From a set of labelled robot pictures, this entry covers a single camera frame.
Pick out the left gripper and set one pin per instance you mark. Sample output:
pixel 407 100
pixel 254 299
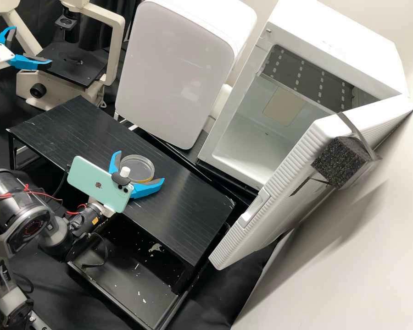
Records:
pixel 1 55

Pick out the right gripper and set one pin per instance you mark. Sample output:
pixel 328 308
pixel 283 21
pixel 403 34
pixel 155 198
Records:
pixel 109 212

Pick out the petri dish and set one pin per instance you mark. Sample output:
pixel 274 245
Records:
pixel 136 166

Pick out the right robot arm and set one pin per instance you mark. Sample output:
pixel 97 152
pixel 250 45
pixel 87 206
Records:
pixel 7 206

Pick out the incubator door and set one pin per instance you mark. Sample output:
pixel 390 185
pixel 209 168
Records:
pixel 296 206

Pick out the white incubator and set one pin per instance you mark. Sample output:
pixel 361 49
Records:
pixel 330 34

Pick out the black platform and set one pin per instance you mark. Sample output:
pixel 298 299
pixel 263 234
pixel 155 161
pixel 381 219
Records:
pixel 220 178
pixel 179 206

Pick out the cream microscope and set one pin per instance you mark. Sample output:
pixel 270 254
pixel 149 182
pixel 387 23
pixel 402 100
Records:
pixel 89 20

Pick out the black tray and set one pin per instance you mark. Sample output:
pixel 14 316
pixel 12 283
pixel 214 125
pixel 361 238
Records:
pixel 124 285

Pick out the white box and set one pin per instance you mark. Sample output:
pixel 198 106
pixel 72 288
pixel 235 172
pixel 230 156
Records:
pixel 172 68

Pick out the right wrist camera phone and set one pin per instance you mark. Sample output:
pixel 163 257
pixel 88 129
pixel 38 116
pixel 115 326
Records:
pixel 93 178

